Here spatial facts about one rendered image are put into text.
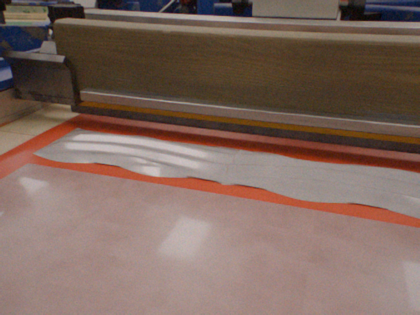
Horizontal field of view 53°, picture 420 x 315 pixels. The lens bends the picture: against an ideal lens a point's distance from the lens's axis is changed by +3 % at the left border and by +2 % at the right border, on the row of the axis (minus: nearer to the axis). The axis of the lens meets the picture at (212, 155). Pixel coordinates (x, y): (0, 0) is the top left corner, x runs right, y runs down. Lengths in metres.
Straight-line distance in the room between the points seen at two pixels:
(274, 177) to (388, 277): 0.12
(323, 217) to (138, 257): 0.13
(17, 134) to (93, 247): 0.22
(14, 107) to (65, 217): 0.22
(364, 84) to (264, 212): 0.15
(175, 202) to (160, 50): 0.16
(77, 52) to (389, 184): 0.32
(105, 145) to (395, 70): 0.26
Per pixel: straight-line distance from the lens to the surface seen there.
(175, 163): 0.36
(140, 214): 0.30
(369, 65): 0.38
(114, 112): 0.47
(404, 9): 1.10
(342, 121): 0.38
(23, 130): 0.47
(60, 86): 0.47
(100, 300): 0.24
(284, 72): 0.38
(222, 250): 0.26
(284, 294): 0.24
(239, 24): 0.63
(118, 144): 0.39
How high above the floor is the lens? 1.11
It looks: 25 degrees down
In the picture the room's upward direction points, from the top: 1 degrees clockwise
